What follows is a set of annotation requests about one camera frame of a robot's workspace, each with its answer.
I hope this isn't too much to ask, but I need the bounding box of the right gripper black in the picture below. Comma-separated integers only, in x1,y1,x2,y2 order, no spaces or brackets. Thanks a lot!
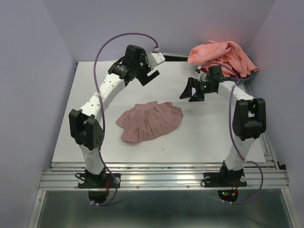
179,76,215,102

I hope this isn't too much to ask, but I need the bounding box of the dusty pink pleated skirt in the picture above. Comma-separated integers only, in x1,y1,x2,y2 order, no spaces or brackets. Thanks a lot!
116,101,183,143

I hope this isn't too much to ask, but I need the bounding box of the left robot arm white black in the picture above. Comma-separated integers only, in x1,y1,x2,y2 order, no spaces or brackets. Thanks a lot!
68,45,165,189

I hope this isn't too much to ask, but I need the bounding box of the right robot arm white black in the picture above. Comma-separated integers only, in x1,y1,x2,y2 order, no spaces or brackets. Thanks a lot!
180,65,266,188

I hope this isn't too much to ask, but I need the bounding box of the salmon orange skirt pile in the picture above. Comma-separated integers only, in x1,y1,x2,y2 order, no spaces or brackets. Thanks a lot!
188,40,258,78

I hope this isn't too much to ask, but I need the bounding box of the blue grey plastic basket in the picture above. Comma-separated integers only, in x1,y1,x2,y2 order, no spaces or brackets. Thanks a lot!
196,56,258,86

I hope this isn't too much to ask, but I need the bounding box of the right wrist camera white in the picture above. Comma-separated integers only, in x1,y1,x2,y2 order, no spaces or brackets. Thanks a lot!
196,71,209,82

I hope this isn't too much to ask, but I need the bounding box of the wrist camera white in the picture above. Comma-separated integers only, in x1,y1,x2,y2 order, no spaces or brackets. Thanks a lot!
196,71,209,82
147,52,165,69

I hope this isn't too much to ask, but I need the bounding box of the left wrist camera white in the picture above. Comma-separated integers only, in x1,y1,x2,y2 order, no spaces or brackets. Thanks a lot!
147,52,165,69

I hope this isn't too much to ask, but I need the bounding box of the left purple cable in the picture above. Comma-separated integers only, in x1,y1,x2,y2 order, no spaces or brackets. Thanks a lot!
90,33,159,207

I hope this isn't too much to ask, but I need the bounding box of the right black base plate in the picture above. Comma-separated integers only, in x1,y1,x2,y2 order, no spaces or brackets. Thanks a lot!
200,172,247,188

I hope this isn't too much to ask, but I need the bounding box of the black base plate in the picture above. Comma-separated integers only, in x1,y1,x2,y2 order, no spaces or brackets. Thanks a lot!
200,172,247,188
75,173,121,189

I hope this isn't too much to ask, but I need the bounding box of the aluminium rail frame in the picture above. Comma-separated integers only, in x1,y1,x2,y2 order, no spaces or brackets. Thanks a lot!
28,87,295,228

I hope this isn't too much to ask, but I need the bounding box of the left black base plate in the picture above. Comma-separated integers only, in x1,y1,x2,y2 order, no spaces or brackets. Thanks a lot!
75,173,121,189

